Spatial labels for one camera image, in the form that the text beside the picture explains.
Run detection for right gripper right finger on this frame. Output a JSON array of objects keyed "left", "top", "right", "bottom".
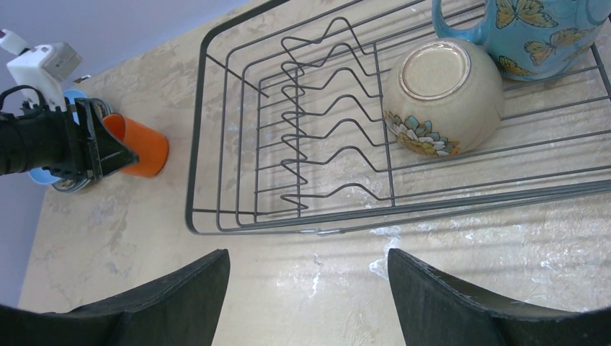
[{"left": 388, "top": 249, "right": 610, "bottom": 345}]

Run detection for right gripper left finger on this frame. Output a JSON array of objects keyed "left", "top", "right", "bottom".
[{"left": 1, "top": 249, "right": 231, "bottom": 345}]

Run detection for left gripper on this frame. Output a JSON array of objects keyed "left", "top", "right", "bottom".
[{"left": 45, "top": 97, "right": 139, "bottom": 181}]

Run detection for orange cup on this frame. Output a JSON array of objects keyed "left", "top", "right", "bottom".
[{"left": 102, "top": 113, "right": 169, "bottom": 178}]

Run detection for light blue plate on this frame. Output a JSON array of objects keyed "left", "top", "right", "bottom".
[{"left": 28, "top": 89, "right": 88, "bottom": 190}]

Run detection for beige floral bowl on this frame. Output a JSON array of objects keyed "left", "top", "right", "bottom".
[{"left": 383, "top": 38, "right": 505, "bottom": 158}]

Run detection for blue butterfly mug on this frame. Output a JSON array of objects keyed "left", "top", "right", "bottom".
[{"left": 432, "top": 0, "right": 610, "bottom": 81}]

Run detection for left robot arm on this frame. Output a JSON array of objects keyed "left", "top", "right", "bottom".
[{"left": 1, "top": 98, "right": 140, "bottom": 180}]

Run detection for black wire dish rack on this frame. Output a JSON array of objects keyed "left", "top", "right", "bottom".
[{"left": 184, "top": 1, "right": 610, "bottom": 236}]

